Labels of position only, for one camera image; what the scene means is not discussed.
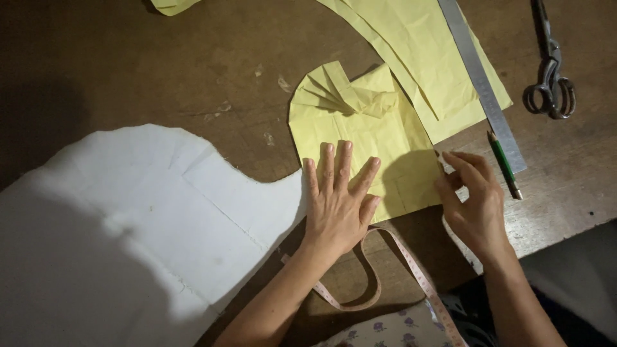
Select steel ruler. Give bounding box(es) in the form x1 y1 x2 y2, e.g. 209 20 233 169
438 0 527 174

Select green pencil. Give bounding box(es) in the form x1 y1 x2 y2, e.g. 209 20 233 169
487 130 523 200

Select white fabric piece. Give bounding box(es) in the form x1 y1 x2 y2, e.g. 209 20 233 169
0 124 309 347

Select floral print clothing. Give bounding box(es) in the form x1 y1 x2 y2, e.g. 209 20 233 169
313 299 456 347

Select person's right hand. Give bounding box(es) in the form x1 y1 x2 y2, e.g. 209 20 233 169
434 151 512 261

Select yellow paper pattern piece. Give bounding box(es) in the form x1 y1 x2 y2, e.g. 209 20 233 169
288 61 445 225

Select pink measuring tape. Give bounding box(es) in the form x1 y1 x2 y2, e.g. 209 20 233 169
281 227 469 347

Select large yellow paper pattern sheet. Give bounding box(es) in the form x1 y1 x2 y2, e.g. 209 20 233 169
316 0 513 145

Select person's left hand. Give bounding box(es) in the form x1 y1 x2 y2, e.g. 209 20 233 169
303 141 382 255

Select metal tailor scissors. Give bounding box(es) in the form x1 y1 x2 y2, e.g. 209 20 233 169
523 0 577 120

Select yellow paper scrap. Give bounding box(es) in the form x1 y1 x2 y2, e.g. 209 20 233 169
150 0 202 17

